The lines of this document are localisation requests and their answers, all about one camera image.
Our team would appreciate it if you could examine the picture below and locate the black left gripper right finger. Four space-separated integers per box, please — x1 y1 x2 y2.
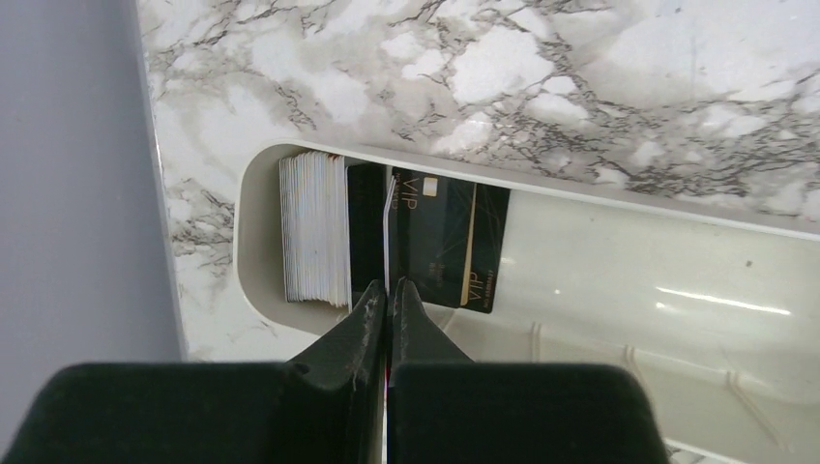
386 278 668 463

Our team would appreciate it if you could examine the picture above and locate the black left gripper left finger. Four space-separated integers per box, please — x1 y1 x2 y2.
4 280 387 463

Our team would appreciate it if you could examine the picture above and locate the plain black card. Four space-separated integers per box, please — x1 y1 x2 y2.
346 163 395 305

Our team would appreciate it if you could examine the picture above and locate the black vip card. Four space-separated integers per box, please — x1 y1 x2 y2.
388 168 477 307
460 184 511 314

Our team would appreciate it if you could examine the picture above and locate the white card in tray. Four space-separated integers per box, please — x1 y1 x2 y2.
279 150 352 307

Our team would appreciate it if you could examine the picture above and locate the white plastic tray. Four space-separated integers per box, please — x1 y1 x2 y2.
234 139 820 464

